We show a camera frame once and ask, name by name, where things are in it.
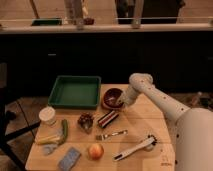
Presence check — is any green cucumber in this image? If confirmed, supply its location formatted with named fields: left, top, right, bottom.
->
left=59, top=119, right=68, bottom=145

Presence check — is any metal fork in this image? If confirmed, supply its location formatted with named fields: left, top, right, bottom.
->
left=95, top=130, right=128, bottom=141

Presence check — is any blue sponge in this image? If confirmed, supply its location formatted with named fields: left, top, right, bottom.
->
left=58, top=147, right=81, bottom=171

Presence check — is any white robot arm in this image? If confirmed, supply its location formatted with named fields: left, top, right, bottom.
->
left=117, top=73, right=213, bottom=171

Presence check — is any green bin on counter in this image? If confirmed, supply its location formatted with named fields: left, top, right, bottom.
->
left=31, top=18, right=62, bottom=26

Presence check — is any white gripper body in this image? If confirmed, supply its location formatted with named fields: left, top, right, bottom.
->
left=117, top=85, right=139, bottom=106

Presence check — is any striped rectangular box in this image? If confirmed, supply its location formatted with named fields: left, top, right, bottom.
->
left=97, top=110, right=119, bottom=128

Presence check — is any green plastic tray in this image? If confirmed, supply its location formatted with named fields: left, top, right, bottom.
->
left=48, top=75, right=101, bottom=109

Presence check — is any clear plastic wrapper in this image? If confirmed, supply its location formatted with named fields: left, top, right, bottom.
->
left=42, top=144, right=58, bottom=155

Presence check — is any white round container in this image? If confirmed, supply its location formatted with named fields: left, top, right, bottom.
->
left=39, top=107, right=56, bottom=125

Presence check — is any dark red bowl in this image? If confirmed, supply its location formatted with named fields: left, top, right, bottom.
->
left=103, top=88, right=122, bottom=104

